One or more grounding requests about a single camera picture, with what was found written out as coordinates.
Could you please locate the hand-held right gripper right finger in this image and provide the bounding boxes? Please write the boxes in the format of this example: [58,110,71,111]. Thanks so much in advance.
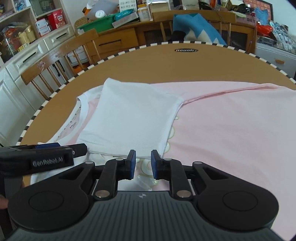
[150,149,229,198]

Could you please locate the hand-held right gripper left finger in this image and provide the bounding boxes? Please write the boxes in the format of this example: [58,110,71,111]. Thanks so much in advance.
[59,149,136,200]

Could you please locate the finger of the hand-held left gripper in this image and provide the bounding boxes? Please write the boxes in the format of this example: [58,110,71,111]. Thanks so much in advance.
[35,143,88,160]

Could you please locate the pink and white t-shirt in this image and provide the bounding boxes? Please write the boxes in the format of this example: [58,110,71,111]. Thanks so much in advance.
[30,77,296,241]

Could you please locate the white cabinet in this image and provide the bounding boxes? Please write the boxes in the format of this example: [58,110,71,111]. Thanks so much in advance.
[0,23,78,146]

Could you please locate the wooden chair with sticker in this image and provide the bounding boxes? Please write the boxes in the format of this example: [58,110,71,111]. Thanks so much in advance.
[20,29,101,100]

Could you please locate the wooden sideboard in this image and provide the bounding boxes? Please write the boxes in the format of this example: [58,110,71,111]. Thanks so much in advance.
[84,9,258,70]

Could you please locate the dark glass jar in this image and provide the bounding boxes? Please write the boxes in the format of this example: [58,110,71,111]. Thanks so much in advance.
[0,31,19,62]

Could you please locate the wicker basket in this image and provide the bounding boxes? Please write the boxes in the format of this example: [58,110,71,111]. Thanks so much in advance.
[74,17,89,36]

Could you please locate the gold jars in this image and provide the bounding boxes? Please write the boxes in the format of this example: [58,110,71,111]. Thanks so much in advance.
[18,25,37,45]

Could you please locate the white and red carton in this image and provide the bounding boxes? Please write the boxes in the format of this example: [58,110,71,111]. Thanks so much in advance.
[35,18,51,37]

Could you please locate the green plastic bin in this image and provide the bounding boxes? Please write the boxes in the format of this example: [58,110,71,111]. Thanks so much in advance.
[77,13,121,33]

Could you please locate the grey box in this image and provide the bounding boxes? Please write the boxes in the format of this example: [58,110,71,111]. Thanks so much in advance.
[112,12,140,29]

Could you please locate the white shelf unit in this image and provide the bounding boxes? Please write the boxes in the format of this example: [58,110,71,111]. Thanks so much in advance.
[0,0,74,64]

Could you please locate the teal packet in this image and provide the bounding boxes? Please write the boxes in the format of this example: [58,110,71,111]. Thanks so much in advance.
[114,9,135,21]

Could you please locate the blue and white blanket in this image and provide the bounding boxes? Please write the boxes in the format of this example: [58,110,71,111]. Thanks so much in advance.
[172,13,228,45]

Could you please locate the white bottle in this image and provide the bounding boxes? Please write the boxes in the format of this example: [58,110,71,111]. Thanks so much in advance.
[137,6,152,22]

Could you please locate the white drawer unit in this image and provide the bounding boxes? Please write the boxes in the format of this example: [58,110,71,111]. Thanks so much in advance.
[254,42,296,80]

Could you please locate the orange bag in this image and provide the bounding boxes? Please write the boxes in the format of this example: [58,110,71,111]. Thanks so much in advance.
[256,24,270,35]

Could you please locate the pile of packets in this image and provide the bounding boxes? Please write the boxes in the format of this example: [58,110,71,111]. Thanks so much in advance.
[268,20,296,52]

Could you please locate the framed picture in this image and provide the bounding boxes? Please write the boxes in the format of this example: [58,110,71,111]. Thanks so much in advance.
[243,0,275,22]

